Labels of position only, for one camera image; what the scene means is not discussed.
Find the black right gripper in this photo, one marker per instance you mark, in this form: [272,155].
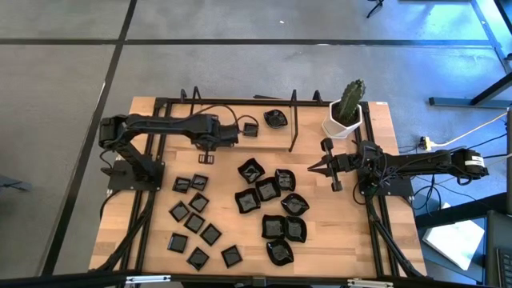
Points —
[344,163]

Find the black diagonal frame strut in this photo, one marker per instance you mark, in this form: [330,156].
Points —
[394,248]
[128,236]

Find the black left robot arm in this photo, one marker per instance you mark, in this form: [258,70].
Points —
[168,124]

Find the black metal wooden rack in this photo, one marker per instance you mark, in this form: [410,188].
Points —
[196,98]

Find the black desk with keyboard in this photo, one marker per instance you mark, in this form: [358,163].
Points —
[494,240]

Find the dark floor object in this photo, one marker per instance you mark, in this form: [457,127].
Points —
[12,184]

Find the white plant pot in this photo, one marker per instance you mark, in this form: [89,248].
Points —
[334,129]

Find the computer keyboard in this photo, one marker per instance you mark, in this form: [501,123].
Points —
[506,266]

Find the tall green cactus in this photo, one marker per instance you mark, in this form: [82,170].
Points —
[351,100]

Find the white flat panel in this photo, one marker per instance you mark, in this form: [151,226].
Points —
[454,242]

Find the yellow power plug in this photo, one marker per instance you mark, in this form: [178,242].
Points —
[426,142]

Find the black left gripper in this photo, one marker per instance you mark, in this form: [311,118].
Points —
[228,135]

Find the large dark bowl left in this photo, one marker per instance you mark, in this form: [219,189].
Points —
[247,200]

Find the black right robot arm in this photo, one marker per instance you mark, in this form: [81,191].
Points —
[420,162]

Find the black floor beam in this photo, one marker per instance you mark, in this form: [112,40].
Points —
[460,210]

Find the black chair leg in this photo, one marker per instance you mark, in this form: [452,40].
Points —
[376,4]

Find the black standing desk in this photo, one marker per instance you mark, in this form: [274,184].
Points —
[460,102]

